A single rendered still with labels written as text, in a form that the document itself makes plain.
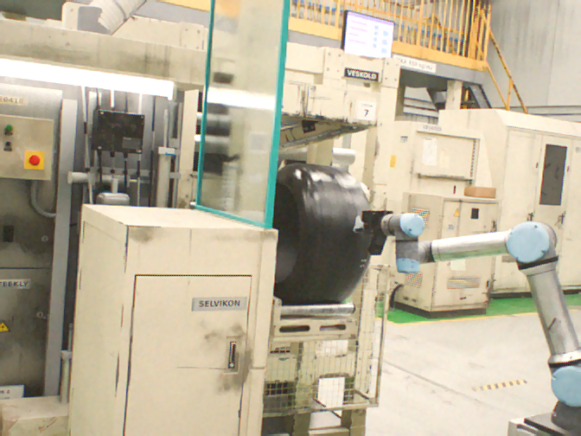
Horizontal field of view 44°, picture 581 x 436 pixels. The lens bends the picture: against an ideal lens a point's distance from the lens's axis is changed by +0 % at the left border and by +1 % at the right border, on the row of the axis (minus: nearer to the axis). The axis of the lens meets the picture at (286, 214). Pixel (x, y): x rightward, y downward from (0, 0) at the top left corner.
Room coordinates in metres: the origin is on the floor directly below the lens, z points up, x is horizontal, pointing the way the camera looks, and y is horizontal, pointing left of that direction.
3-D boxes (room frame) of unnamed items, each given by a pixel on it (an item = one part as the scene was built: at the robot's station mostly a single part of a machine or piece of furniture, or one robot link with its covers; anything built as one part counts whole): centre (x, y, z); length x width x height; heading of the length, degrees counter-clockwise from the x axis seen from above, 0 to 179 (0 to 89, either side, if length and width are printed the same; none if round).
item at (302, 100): (3.14, -0.04, 1.71); 0.61 x 0.25 x 0.15; 117
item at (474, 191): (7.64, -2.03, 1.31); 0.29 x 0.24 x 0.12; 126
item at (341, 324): (2.69, -0.13, 0.83); 0.36 x 0.09 x 0.06; 117
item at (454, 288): (7.56, -1.73, 0.62); 0.91 x 0.58 x 1.25; 126
